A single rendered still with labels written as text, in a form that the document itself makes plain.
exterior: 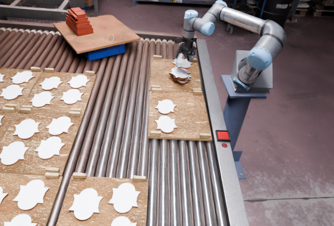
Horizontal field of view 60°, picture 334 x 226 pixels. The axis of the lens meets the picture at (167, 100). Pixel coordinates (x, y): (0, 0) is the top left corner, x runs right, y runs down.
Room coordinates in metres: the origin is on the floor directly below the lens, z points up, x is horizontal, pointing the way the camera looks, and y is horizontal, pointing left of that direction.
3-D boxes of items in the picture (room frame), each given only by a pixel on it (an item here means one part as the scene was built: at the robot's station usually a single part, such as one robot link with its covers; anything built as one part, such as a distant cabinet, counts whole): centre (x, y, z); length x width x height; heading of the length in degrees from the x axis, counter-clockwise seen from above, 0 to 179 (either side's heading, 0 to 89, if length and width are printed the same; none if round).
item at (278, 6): (5.25, -1.72, 0.44); 0.59 x 0.59 x 0.88
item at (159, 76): (1.73, -0.04, 0.93); 0.41 x 0.35 x 0.02; 4
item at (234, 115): (1.79, -0.54, 0.44); 0.38 x 0.38 x 0.87; 9
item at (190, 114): (1.32, -0.08, 0.93); 0.41 x 0.35 x 0.02; 5
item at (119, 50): (2.01, 0.57, 0.97); 0.31 x 0.31 x 0.10; 39
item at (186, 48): (1.64, -0.09, 1.22); 0.09 x 0.08 x 0.12; 37
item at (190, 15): (1.64, -0.09, 1.38); 0.09 x 0.08 x 0.11; 50
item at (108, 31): (2.07, 0.60, 1.03); 0.50 x 0.50 x 0.02; 39
